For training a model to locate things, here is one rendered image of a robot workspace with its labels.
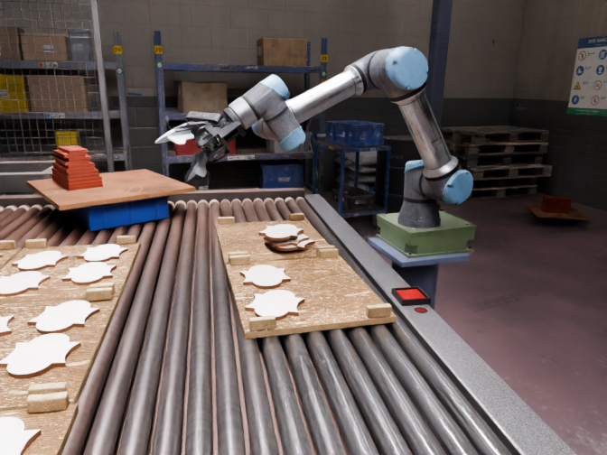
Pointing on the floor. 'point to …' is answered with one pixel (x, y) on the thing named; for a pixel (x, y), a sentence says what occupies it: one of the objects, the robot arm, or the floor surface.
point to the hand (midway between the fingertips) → (170, 162)
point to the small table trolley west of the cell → (354, 179)
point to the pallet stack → (499, 158)
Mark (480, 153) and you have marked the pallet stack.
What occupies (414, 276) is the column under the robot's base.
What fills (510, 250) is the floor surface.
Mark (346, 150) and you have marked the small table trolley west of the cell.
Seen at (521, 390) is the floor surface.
